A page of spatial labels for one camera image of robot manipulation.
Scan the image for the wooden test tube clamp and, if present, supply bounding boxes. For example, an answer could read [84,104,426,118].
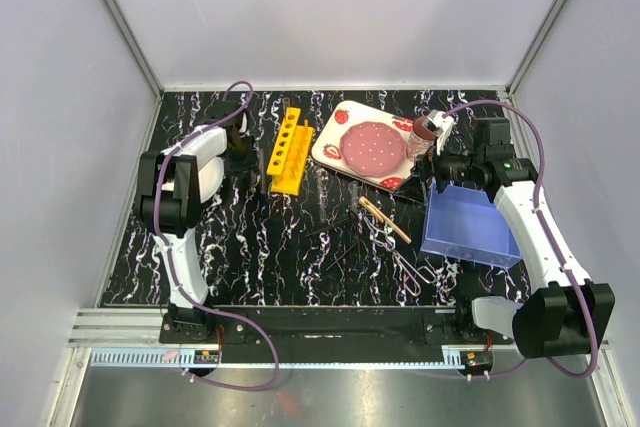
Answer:
[358,196,412,244]

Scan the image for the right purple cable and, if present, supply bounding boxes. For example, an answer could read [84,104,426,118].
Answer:
[414,99,601,381]

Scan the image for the pink polka dot plate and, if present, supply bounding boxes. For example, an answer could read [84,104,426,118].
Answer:
[339,121,406,178]

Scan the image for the strawberry pattern tray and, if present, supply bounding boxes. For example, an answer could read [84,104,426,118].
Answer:
[311,100,413,192]

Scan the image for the glass test tube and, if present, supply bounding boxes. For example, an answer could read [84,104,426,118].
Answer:
[256,149,268,195]
[282,97,291,120]
[315,167,328,223]
[347,181,361,216]

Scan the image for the yellow test tube rack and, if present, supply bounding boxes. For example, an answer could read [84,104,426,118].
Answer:
[266,107,315,196]

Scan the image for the metal crucible tongs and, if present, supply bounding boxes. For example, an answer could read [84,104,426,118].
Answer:
[362,216,432,298]

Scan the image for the pink patterned mug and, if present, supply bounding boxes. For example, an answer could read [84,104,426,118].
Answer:
[406,116,436,161]

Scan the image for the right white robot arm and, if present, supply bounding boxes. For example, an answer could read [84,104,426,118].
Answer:
[414,112,615,359]

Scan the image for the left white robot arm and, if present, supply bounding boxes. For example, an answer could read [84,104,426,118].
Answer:
[134,98,258,343]

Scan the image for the blue plastic box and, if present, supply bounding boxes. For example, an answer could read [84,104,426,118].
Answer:
[420,185,521,269]

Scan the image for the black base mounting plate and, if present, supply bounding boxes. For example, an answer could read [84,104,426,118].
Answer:
[159,306,511,366]

